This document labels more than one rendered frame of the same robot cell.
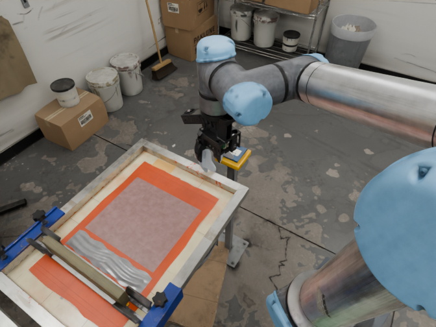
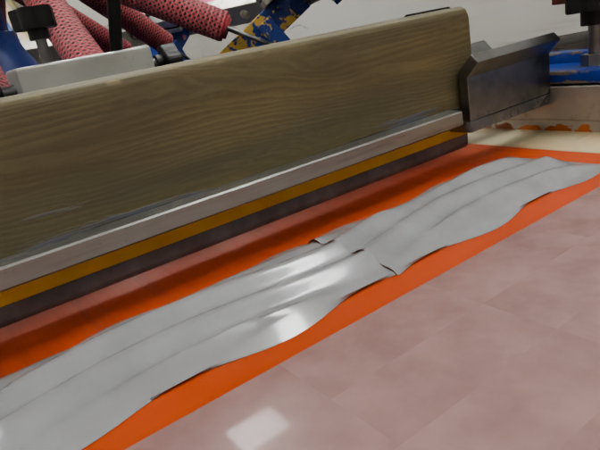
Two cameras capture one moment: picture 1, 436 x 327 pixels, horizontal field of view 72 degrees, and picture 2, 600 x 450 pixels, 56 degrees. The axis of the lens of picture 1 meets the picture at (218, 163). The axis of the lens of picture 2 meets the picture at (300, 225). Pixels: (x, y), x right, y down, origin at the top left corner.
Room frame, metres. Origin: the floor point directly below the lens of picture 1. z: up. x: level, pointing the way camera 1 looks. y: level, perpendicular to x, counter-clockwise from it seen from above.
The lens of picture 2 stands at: (0.57, 0.16, 1.06)
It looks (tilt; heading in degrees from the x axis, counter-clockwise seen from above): 19 degrees down; 116
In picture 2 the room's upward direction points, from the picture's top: 11 degrees counter-clockwise
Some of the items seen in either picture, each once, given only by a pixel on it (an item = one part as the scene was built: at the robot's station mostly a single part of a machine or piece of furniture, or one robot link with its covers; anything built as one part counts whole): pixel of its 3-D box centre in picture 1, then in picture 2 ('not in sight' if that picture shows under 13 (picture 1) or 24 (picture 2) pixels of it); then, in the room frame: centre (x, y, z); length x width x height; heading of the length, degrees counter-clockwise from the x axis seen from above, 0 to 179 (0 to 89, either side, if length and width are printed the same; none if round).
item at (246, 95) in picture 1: (248, 92); not in sight; (0.47, -0.06, 1.66); 0.11 x 0.11 x 0.08; 26
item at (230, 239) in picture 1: (230, 209); not in sight; (1.01, -0.07, 0.48); 0.22 x 0.22 x 0.96; 58
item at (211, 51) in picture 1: (216, 68); not in sight; (0.55, 0.00, 1.66); 0.09 x 0.08 x 0.11; 26
